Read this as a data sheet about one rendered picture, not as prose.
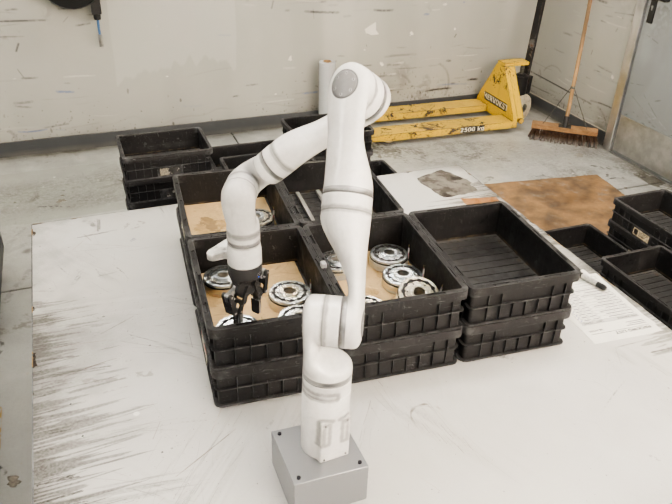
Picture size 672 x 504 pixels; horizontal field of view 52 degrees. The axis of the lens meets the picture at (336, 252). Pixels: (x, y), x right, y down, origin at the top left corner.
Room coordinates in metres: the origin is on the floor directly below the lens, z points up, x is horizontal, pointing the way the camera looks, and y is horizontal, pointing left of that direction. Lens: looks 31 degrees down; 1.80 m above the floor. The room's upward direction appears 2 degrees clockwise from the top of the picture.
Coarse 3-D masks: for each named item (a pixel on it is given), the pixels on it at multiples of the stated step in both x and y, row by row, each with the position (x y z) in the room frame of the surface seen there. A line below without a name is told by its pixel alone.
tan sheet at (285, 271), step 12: (276, 264) 1.55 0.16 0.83; (288, 264) 1.55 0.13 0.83; (276, 276) 1.49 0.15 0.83; (288, 276) 1.49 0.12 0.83; (300, 276) 1.50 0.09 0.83; (216, 300) 1.38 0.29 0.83; (264, 300) 1.38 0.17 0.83; (216, 312) 1.33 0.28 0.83; (252, 312) 1.33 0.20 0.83; (264, 312) 1.33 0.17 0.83; (276, 312) 1.33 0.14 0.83; (216, 324) 1.28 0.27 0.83
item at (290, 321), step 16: (192, 240) 1.49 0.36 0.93; (208, 240) 1.51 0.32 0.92; (304, 240) 1.51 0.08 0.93; (192, 256) 1.42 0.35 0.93; (320, 272) 1.36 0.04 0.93; (208, 304) 1.22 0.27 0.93; (208, 320) 1.16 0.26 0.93; (256, 320) 1.17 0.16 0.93; (272, 320) 1.17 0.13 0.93; (288, 320) 1.17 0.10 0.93; (208, 336) 1.14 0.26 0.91; (224, 336) 1.13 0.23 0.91
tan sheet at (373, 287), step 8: (368, 256) 1.61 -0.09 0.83; (368, 264) 1.56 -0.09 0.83; (408, 264) 1.57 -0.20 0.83; (368, 272) 1.52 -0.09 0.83; (376, 272) 1.53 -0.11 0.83; (344, 280) 1.48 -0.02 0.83; (368, 280) 1.49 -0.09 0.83; (376, 280) 1.49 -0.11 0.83; (344, 288) 1.45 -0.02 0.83; (368, 288) 1.45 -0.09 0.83; (376, 288) 1.45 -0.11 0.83; (376, 296) 1.41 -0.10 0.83; (384, 296) 1.42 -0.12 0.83; (392, 296) 1.42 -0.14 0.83
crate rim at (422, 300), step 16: (320, 224) 1.60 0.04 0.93; (416, 224) 1.61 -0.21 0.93; (320, 256) 1.43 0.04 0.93; (448, 272) 1.39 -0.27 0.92; (336, 288) 1.30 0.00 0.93; (464, 288) 1.31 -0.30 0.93; (368, 304) 1.24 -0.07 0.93; (384, 304) 1.24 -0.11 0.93; (400, 304) 1.25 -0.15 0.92; (416, 304) 1.26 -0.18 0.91; (432, 304) 1.28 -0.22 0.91
